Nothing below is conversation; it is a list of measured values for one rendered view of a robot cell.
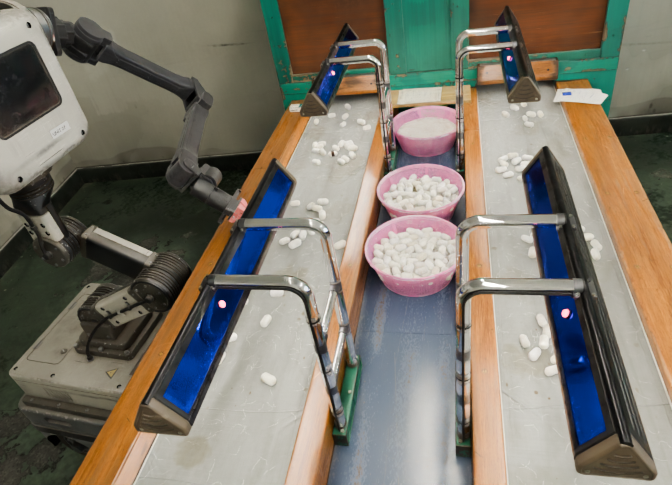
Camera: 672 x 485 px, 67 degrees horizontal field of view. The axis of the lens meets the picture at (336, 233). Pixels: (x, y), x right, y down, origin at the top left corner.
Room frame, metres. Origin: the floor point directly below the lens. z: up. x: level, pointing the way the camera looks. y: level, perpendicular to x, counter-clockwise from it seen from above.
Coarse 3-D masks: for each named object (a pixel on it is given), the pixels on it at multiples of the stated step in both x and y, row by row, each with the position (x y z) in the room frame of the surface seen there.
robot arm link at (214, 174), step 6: (186, 162) 1.27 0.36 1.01; (192, 162) 1.28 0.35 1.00; (192, 168) 1.26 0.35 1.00; (198, 168) 1.28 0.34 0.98; (204, 168) 1.33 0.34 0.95; (210, 168) 1.34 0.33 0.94; (216, 168) 1.35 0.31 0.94; (198, 174) 1.25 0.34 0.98; (204, 174) 1.30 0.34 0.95; (210, 174) 1.31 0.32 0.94; (216, 174) 1.32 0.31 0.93; (192, 180) 1.25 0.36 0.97; (216, 180) 1.30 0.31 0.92; (186, 186) 1.25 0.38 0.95; (216, 186) 1.29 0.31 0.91
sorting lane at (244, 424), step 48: (336, 144) 1.73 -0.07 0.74; (336, 192) 1.40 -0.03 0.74; (336, 240) 1.15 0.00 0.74; (240, 336) 0.85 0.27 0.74; (288, 336) 0.82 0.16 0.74; (240, 384) 0.71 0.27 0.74; (288, 384) 0.69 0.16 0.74; (192, 432) 0.62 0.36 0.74; (240, 432) 0.60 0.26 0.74; (288, 432) 0.58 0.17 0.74; (144, 480) 0.53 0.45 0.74; (192, 480) 0.52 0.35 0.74; (240, 480) 0.50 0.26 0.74
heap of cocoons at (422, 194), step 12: (408, 180) 1.38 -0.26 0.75; (420, 180) 1.38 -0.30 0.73; (432, 180) 1.37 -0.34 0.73; (444, 180) 1.35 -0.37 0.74; (396, 192) 1.33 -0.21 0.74; (408, 192) 1.31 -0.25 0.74; (420, 192) 1.30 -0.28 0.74; (432, 192) 1.29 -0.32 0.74; (444, 192) 1.29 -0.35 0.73; (456, 192) 1.28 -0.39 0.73; (396, 204) 1.26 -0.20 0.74; (408, 204) 1.25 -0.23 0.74; (420, 204) 1.25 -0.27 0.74; (432, 204) 1.24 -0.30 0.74; (444, 204) 1.22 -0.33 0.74
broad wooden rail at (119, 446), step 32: (288, 128) 1.90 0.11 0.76; (288, 160) 1.67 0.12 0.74; (224, 224) 1.30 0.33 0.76; (192, 288) 1.03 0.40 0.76; (160, 352) 0.83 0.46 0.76; (128, 384) 0.75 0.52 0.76; (128, 416) 0.67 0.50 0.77; (96, 448) 0.61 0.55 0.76; (128, 448) 0.59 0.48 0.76; (96, 480) 0.54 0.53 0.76; (128, 480) 0.54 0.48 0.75
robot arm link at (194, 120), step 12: (204, 96) 1.63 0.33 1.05; (192, 108) 1.59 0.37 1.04; (204, 108) 1.60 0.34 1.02; (192, 120) 1.51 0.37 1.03; (204, 120) 1.55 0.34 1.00; (192, 132) 1.45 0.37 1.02; (180, 144) 1.38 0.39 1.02; (192, 144) 1.39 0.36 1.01; (180, 156) 1.29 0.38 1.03; (192, 156) 1.32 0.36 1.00; (168, 168) 1.30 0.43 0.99; (180, 168) 1.25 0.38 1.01; (168, 180) 1.25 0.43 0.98; (180, 180) 1.25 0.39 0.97
